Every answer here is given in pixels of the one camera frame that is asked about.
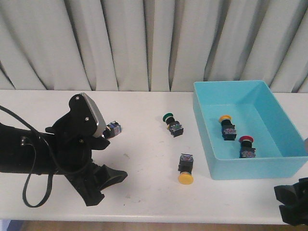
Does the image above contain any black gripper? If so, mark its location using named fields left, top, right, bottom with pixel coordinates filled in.
left=274, top=178, right=308, bottom=226
left=45, top=113, right=128, bottom=206

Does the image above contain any red push button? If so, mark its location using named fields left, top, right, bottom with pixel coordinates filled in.
left=102, top=121, right=122, bottom=139
left=239, top=135, right=256, bottom=158

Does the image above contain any yellow push button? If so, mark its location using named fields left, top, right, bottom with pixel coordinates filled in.
left=219, top=115, right=237, bottom=141
left=178, top=154, right=193, bottom=185

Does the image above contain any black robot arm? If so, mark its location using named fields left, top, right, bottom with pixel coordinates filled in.
left=0, top=115, right=128, bottom=207

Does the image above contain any light blue plastic box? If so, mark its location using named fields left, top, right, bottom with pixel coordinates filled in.
left=193, top=80, right=308, bottom=180

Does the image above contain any yellow push button lying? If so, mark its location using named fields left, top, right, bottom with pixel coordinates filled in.
left=178, top=154, right=193, bottom=185

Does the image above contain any green push button rear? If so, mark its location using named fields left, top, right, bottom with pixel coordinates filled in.
left=162, top=113, right=184, bottom=137

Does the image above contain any grey curtain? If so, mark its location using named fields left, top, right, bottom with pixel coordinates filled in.
left=0, top=0, right=308, bottom=93

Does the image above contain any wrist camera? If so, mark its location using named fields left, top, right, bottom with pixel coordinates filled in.
left=69, top=92, right=106, bottom=138
left=304, top=138, right=308, bottom=154

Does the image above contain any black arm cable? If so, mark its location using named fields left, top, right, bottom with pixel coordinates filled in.
left=0, top=105, right=85, bottom=208

